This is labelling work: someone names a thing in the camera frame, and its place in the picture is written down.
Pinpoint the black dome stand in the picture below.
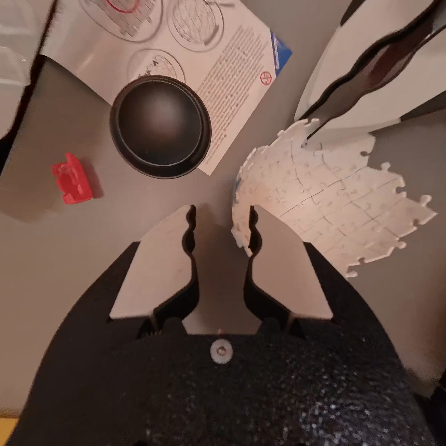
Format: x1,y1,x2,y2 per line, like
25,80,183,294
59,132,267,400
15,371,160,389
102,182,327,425
109,75,212,179

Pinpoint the clear plastic stand tray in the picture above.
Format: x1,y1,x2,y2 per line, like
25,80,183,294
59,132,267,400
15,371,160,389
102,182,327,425
0,0,54,140

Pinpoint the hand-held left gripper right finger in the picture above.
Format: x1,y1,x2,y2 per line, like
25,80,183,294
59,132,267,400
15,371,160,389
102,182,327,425
243,205,334,325

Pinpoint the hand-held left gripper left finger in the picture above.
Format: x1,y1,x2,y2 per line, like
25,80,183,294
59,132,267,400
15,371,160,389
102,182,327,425
109,205,200,323

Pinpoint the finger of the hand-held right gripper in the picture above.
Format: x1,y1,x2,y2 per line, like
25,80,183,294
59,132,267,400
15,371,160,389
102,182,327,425
294,0,443,122
305,23,446,145

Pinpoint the red plastic block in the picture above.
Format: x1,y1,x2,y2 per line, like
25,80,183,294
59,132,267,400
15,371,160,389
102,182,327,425
52,153,94,205

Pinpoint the folded paper leaflet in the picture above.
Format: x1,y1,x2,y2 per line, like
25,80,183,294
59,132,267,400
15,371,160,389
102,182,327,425
40,0,293,176

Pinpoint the person's dark clothing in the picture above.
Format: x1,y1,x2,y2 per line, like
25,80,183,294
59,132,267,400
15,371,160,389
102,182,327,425
416,378,446,446

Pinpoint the grey partial puzzle ball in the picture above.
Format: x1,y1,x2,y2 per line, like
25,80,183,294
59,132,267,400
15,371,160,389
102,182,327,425
231,118,438,278

